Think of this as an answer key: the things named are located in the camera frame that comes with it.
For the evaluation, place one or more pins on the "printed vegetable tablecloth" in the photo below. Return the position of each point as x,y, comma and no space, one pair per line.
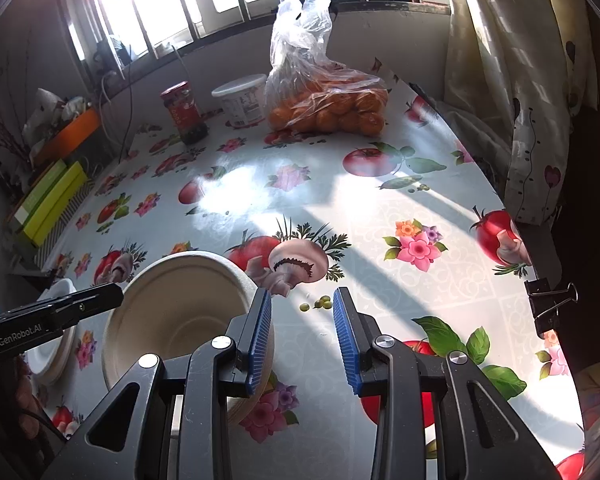
330,200

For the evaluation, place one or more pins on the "printed cream curtain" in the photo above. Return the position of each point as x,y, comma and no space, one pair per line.
510,85

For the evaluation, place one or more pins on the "striped cardboard box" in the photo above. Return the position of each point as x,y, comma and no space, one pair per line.
77,206

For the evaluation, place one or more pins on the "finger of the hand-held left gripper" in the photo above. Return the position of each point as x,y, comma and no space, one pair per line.
85,304

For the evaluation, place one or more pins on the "plastic bag of oranges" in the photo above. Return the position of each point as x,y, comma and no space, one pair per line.
325,90

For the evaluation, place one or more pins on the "red label sauce jar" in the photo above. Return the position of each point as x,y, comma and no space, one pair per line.
184,112

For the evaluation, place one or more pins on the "dried branches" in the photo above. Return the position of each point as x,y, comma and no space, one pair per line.
2,130

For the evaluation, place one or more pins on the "beige paper bowl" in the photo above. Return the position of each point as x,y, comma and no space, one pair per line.
180,310
247,405

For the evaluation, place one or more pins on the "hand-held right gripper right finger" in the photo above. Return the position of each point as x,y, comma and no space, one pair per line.
344,345

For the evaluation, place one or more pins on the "person's left hand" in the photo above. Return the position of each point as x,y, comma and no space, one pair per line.
22,395

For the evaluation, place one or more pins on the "lime green box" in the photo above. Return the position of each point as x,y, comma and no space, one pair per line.
55,205

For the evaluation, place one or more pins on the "small white foam plate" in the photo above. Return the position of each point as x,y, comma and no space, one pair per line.
45,356

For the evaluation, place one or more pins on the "orange box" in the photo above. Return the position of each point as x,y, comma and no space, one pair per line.
72,134

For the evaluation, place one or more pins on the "large white foam plate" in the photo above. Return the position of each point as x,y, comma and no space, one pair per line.
64,367

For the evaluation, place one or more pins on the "white plastic tub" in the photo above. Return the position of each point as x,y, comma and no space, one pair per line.
242,102

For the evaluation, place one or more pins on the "flat white green box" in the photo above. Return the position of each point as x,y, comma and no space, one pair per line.
35,195

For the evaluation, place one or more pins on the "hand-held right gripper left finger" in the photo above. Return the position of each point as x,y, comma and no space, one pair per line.
261,340

